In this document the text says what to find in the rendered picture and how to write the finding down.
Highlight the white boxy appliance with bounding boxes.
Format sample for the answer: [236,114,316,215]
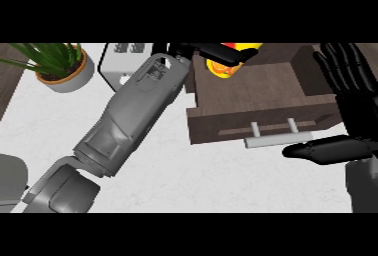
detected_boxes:
[97,42,156,93]

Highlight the brown wooden drawer front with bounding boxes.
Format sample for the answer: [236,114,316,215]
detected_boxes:
[186,94,347,146]

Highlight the brown wooden cabinet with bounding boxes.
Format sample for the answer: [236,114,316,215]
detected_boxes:
[258,42,378,98]

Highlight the yellow cup with orange print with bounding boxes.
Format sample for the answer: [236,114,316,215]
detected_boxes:
[205,42,264,80]

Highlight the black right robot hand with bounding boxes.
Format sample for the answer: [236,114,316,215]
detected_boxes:
[280,42,378,166]

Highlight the green plant in grey pot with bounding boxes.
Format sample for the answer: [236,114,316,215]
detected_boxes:
[0,42,96,94]

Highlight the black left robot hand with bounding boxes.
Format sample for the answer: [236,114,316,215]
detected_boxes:
[165,42,260,66]

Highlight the pale grey drawer handle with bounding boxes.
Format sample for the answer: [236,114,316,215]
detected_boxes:
[243,117,316,150]

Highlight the grey rounded robot shell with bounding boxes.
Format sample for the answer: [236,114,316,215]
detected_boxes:
[0,153,29,214]

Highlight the brown wooden drawer box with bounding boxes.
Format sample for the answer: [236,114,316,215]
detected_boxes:
[184,54,345,118]

